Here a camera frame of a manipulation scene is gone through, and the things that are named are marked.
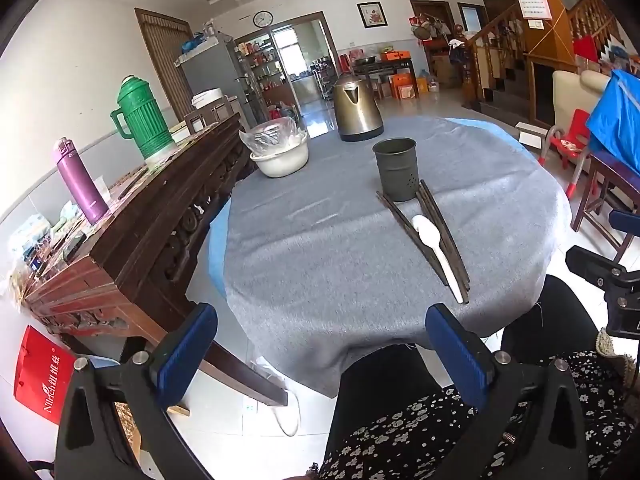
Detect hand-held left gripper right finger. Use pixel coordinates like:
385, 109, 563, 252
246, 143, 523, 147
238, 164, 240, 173
425, 304, 601, 480

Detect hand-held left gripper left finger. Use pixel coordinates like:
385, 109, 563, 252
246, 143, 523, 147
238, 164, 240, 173
55, 302, 218, 480

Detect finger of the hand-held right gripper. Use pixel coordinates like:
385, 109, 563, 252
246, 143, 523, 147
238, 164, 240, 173
611, 210, 640, 236
566, 246, 640, 340

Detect dark wooden chopstick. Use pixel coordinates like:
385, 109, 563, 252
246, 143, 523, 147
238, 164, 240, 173
426, 179, 472, 283
376, 191, 447, 286
381, 190, 452, 282
418, 185, 467, 306
423, 181, 471, 290
421, 183, 470, 297

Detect white plastic spoon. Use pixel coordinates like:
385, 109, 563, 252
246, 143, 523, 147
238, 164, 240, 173
411, 214, 443, 251
420, 225, 466, 306

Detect dark metal utensil holder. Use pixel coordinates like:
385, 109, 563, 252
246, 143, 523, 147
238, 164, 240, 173
372, 137, 421, 202

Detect dark wooden chair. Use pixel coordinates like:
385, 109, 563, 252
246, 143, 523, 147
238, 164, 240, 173
570, 152, 640, 261

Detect person's black trousers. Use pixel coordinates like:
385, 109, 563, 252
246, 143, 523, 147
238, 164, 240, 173
325, 274, 601, 480

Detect cream lace cloth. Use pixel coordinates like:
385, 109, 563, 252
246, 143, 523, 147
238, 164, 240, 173
595, 327, 640, 361

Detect red plastic child chair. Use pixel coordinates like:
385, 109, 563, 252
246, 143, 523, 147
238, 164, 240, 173
537, 108, 593, 198

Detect carved wooden sideboard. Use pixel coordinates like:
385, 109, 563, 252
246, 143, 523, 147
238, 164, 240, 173
22, 112, 288, 408

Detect white step stool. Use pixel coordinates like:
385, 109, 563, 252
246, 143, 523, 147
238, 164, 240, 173
515, 122, 548, 150

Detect black floral dress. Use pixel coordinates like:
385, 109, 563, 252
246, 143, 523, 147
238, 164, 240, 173
320, 350, 640, 480

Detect cream sofa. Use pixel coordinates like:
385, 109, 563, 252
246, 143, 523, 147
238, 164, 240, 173
552, 69, 613, 131

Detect red paper bag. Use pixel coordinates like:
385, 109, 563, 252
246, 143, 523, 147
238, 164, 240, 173
14, 325, 76, 426

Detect purple drink bottle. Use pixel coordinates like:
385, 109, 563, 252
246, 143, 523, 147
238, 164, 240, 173
54, 137, 110, 224

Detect white plastic basin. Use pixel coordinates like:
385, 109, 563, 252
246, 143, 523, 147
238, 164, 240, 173
250, 130, 310, 178

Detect wooden stair railing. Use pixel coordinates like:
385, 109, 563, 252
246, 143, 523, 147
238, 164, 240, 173
462, 2, 526, 106

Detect plastic-wrapped bowl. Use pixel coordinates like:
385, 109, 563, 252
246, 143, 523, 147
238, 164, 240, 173
239, 116, 307, 156

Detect green thermos jug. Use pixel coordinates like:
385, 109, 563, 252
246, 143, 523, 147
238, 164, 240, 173
111, 75, 177, 161

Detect brown wooden chair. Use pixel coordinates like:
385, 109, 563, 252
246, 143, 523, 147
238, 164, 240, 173
182, 95, 251, 131

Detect white bucket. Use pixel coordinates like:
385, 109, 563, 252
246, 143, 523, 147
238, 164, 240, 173
191, 88, 223, 109

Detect orange box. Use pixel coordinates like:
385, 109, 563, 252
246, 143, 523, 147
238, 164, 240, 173
390, 72, 418, 98

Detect bronze electric kettle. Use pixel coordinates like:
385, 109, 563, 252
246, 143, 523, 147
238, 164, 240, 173
332, 72, 385, 142

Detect grey refrigerator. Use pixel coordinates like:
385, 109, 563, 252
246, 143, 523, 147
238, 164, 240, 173
180, 35, 256, 126

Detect dark wooden side table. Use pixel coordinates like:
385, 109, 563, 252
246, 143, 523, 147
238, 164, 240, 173
345, 57, 416, 98

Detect glass display shelf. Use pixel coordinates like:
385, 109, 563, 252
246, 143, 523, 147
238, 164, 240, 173
235, 37, 281, 106

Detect brown wooden door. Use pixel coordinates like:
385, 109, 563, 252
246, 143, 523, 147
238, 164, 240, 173
135, 7, 196, 121

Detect white cable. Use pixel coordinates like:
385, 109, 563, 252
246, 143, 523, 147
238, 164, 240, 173
252, 355, 301, 437

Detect framed wall picture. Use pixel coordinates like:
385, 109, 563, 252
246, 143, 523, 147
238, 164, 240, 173
356, 1, 389, 28

